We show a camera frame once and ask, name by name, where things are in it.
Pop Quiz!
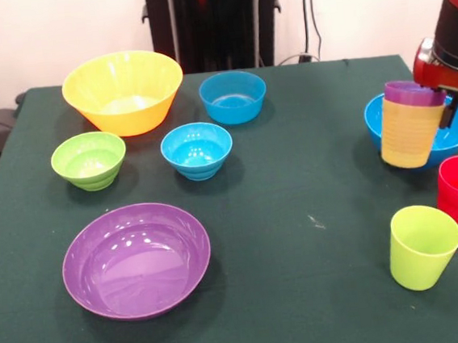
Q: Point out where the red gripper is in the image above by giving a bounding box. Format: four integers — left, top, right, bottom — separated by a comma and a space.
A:
410, 35, 458, 131

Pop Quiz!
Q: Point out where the purple cup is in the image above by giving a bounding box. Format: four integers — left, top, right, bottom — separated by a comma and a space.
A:
382, 75, 449, 112

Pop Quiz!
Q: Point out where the yellow cup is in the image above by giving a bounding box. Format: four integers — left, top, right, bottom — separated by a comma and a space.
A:
376, 91, 452, 172

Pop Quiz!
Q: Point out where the large blue bowl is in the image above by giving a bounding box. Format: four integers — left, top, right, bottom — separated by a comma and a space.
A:
361, 85, 458, 177

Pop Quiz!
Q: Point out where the lime green cup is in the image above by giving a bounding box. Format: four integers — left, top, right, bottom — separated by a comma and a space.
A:
384, 201, 458, 295

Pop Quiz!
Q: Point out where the small light blue ribbed bowl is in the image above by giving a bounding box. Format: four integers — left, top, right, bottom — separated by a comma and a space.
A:
158, 119, 237, 185

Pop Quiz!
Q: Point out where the dark green table cloth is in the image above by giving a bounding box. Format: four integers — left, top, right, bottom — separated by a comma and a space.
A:
0, 47, 458, 343

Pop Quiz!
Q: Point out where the medium blue bowl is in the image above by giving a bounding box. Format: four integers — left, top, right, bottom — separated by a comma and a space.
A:
196, 68, 271, 128

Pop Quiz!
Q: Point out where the large orange bowl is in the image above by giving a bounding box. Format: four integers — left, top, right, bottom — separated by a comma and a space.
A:
58, 45, 189, 144

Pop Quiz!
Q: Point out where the wide purple bowl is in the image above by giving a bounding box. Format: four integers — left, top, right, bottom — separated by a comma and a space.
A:
56, 196, 218, 328

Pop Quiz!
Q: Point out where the small green ribbed bowl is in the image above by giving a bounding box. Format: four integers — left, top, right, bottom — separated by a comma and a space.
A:
48, 128, 131, 195

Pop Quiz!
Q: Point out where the black hanging cable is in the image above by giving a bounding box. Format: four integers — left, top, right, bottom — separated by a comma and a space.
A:
301, 0, 325, 62

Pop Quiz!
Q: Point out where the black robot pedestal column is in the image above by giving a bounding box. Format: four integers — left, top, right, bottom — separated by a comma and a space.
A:
140, 0, 289, 79

